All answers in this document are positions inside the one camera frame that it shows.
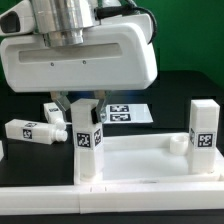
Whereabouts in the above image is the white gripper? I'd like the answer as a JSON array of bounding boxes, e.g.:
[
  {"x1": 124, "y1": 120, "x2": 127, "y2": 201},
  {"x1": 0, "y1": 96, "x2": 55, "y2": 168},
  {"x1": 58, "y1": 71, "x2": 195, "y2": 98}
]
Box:
[{"x1": 0, "y1": 0, "x2": 157, "y2": 124}]

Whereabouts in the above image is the white desk top tray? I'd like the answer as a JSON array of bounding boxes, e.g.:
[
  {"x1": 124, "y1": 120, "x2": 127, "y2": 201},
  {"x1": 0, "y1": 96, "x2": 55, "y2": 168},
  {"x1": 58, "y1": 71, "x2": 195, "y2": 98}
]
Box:
[{"x1": 74, "y1": 132, "x2": 224, "y2": 184}]

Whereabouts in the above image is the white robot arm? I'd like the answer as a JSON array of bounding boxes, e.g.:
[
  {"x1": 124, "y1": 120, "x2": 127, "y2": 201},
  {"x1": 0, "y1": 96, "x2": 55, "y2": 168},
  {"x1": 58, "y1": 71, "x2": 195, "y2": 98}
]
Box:
[{"x1": 0, "y1": 0, "x2": 157, "y2": 122}]

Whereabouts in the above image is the white marker sheet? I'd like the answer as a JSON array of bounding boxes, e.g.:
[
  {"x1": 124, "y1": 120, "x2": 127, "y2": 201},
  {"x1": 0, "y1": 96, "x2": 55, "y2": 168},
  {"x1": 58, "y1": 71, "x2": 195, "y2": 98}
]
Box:
[{"x1": 101, "y1": 104, "x2": 153, "y2": 124}]

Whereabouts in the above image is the white block left edge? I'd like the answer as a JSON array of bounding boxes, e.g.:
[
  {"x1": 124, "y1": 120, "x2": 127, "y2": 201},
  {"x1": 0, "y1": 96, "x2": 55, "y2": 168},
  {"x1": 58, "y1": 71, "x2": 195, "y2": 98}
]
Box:
[{"x1": 0, "y1": 140, "x2": 4, "y2": 162}]

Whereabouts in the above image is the white front fence bar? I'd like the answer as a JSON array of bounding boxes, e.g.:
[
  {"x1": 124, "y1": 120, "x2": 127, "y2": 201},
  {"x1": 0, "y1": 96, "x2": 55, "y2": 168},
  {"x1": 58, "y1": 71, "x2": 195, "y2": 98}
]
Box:
[{"x1": 0, "y1": 181, "x2": 224, "y2": 215}]

